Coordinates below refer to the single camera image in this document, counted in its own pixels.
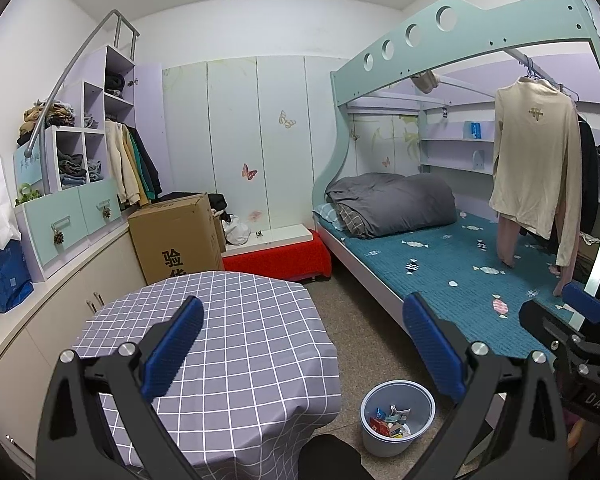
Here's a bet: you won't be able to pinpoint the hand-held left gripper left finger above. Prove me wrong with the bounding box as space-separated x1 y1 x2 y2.
35 295 206 480

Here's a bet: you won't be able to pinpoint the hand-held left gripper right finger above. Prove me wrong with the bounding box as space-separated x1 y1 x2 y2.
401 291 572 480

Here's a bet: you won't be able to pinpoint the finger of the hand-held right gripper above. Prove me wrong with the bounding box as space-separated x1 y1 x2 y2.
561 281 600 327
518 299 585 357

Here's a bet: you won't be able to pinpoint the heap of mixed wrappers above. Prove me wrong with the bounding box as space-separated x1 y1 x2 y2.
369 404 412 437

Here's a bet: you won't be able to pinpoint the pale blue plastic bin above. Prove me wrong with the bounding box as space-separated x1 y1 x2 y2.
360 380 437 458

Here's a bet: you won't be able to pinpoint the bed with teal sheet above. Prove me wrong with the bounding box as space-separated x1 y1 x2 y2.
314 205 588 361

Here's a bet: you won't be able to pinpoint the pink hanging garment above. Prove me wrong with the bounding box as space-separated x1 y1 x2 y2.
496 212 523 270

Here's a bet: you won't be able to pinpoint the large brown cardboard box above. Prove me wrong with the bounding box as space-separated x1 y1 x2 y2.
126 192 226 286

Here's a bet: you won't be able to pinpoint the white plastic bag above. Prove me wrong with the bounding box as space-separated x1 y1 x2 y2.
223 214 252 246

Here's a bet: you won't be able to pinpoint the red storage box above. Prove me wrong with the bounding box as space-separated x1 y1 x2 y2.
221 232 333 283

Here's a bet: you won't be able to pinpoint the white low cabinet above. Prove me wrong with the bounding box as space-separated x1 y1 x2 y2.
0 220 148 466

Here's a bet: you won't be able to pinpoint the black clothes heap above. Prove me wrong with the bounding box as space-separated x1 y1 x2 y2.
207 192 231 223

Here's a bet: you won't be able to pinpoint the person's knee dark trousers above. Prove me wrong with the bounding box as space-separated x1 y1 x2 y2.
298 434 363 480

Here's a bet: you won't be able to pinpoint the cream hanging long-sleeve shirt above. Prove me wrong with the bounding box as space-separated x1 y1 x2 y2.
489 76 583 281

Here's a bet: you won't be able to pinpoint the white board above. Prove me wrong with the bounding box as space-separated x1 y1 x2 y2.
223 224 315 247

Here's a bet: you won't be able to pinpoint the grey checked blanket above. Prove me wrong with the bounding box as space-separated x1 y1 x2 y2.
336 204 376 238

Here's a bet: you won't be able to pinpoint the grey duvet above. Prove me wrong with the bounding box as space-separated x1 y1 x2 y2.
325 172 458 240

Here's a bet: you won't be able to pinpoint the mint drawer pinecone knob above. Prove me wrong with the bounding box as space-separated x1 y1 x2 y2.
79 179 123 235
22 191 88 278

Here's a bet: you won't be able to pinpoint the dark hanging garment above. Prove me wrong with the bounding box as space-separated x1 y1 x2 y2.
130 125 163 201

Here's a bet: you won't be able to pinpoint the light blue pillow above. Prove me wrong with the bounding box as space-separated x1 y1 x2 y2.
313 202 346 232

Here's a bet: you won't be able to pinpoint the green hanging garment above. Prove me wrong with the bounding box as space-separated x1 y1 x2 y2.
130 127 153 201

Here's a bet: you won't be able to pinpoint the blue shopping bag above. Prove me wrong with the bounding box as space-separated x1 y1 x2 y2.
0 240 35 313

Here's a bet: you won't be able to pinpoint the beige hanging jacket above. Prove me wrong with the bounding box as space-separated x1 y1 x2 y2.
105 120 143 206

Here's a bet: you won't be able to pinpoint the folded jeans pile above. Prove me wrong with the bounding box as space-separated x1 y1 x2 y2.
57 154 103 188

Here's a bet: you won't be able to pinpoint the white wardrobe doors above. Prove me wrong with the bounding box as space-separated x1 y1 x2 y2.
135 54 351 241

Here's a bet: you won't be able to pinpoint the lavender stair shelf cabinet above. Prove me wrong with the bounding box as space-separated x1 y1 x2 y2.
12 44 163 283

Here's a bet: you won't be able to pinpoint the brown folded clothes pile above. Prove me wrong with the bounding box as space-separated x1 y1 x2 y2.
16 100 76 146

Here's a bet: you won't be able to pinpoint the brown rolled cloth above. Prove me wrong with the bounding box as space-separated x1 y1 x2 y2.
411 71 441 95

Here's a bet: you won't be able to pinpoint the grey metal handrail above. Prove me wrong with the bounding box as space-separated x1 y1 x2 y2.
24 8 141 196

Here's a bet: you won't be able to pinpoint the lavender wall shelf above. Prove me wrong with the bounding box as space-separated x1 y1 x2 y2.
419 135 497 176

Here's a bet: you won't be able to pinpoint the mint bunk bed frame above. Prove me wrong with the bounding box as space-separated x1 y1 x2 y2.
312 0 600 361

